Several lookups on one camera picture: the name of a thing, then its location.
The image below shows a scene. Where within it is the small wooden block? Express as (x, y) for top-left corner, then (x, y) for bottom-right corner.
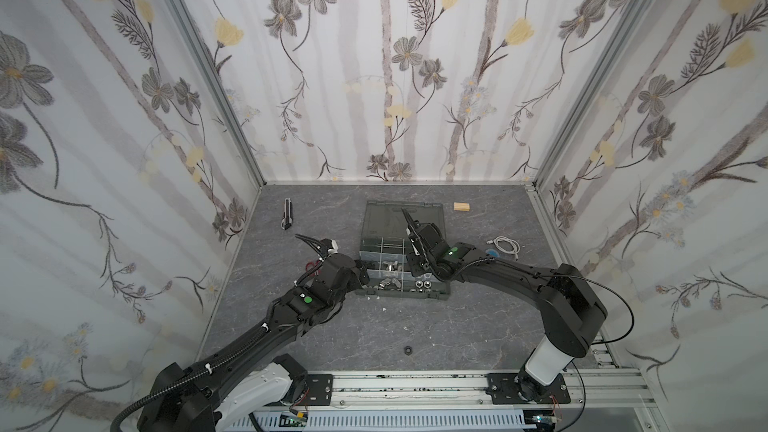
(453, 202), (471, 212)

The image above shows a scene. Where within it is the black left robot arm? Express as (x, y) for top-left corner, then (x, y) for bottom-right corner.
(110, 253), (370, 431)

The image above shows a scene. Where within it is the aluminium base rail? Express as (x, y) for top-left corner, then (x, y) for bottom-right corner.
(228, 366), (669, 431)

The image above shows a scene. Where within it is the grey plastic organizer box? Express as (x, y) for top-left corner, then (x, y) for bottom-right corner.
(357, 200), (450, 300)

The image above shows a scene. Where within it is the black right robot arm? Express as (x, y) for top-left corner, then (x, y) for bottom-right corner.
(406, 217), (608, 401)

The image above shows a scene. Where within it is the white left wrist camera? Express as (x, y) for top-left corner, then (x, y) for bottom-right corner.
(321, 239), (339, 254)

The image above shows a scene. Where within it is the white usb cable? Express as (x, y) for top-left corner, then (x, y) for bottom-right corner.
(487, 235), (522, 260)

